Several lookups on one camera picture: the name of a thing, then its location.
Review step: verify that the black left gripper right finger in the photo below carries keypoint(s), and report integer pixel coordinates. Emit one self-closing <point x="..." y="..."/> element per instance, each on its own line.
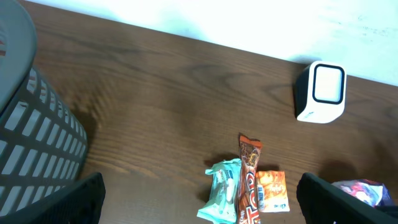
<point x="322" y="202"/>

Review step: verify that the green wet wipes pack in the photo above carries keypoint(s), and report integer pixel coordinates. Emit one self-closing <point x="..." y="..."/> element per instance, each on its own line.
<point x="221" y="208"/>

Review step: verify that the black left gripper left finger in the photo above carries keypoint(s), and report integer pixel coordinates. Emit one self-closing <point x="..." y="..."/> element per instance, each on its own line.
<point x="80" y="203"/>

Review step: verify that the dark grey plastic basket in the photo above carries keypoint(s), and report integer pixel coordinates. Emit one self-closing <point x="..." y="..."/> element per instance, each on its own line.
<point x="43" y="145"/>

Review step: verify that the orange chocolate bar wrapper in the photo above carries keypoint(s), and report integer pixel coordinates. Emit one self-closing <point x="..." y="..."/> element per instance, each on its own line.
<point x="249" y="153"/>

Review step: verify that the purple red tissue pack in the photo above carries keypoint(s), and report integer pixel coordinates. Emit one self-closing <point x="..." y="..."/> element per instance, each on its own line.
<point x="373" y="193"/>

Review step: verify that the white barcode scanner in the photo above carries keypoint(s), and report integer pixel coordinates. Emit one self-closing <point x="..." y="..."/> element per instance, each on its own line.
<point x="320" y="93"/>

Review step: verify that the small orange tissue packet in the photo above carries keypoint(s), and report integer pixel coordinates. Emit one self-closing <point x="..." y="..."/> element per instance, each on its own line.
<point x="272" y="192"/>

